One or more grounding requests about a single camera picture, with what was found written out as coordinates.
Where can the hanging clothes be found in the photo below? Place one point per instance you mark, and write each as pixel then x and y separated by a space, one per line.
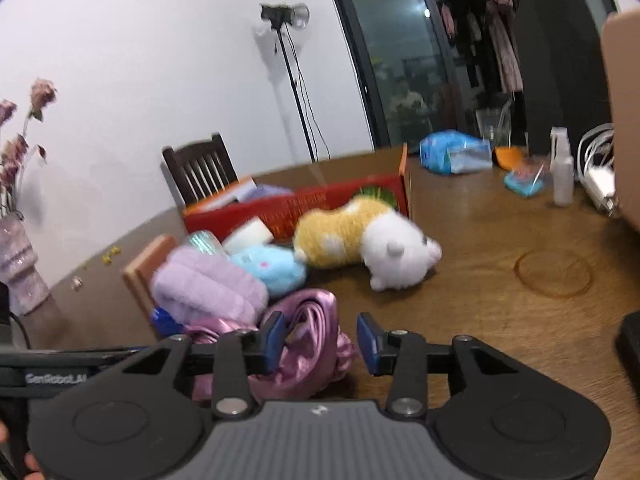
pixel 492 20

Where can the orange white tissue pack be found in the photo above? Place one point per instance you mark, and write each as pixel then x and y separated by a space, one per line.
pixel 222 195

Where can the small blue packet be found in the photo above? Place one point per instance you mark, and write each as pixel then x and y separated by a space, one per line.
pixel 524 182

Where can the pink glittery vase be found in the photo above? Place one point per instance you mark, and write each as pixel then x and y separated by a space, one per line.
pixel 22 265

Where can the dark wooden chair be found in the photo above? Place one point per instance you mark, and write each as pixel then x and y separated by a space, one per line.
pixel 200 167

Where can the pink satin cloth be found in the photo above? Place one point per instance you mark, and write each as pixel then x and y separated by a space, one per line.
pixel 310 330

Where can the yellow white hamster plush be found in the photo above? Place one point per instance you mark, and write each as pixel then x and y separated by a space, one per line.
pixel 350 232

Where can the yellow crumbs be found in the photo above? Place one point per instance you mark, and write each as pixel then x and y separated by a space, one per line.
pixel 111 255

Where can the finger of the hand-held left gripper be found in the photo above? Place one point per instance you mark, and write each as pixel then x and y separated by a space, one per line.
pixel 127 355

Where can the orange cloth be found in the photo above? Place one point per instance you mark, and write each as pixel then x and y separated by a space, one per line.
pixel 510 156

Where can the white sponge block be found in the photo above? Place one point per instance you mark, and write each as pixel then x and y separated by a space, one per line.
pixel 248 236

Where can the black light stand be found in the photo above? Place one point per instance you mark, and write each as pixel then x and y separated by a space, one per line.
pixel 295 85

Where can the glass sliding door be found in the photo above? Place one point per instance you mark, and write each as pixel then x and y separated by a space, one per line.
pixel 395 50

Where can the white spray bottle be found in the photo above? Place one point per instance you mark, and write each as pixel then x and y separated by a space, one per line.
pixel 562 170

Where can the orange wooden board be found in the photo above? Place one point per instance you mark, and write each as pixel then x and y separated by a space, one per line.
pixel 147 270

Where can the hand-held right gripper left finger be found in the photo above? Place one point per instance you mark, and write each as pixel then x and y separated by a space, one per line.
pixel 274 341

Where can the light blue wipes package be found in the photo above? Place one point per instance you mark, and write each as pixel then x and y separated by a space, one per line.
pixel 452 152

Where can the red cardboard box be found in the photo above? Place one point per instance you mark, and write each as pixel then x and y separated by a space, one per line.
pixel 345 192

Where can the blue plush toy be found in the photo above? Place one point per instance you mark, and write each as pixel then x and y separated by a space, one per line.
pixel 272 270

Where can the person's left hand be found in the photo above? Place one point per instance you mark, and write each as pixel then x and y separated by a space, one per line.
pixel 33 464

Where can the purple cloth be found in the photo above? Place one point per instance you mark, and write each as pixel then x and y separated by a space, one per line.
pixel 272 191

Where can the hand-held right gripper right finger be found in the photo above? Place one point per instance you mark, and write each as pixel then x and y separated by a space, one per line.
pixel 367 345

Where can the black office chair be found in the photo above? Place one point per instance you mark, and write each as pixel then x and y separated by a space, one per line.
pixel 560 70

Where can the tan cardboard carton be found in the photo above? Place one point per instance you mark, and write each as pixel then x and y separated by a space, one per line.
pixel 625 110

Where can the purple fluffy towel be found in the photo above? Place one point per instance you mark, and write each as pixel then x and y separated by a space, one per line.
pixel 205 280

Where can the clear plastic cup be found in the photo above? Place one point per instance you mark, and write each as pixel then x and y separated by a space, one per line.
pixel 202 244

